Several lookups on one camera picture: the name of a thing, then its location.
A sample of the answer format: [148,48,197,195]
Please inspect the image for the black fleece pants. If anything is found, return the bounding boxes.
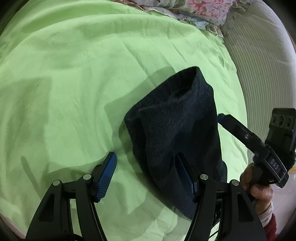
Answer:
[124,66,227,219]

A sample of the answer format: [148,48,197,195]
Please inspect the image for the person's right hand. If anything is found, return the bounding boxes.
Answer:
[240,163,273,215]

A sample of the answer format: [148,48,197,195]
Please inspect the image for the red sweater sleeve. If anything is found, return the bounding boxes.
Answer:
[264,214,276,241]

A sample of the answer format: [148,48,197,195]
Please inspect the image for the striped white headboard cushion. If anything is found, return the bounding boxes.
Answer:
[222,1,295,140]

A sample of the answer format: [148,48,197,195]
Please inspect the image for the green bed sheet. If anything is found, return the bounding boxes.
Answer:
[1,1,247,240]

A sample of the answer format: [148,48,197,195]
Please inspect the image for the floral pink pillow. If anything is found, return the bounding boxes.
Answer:
[129,0,246,32]

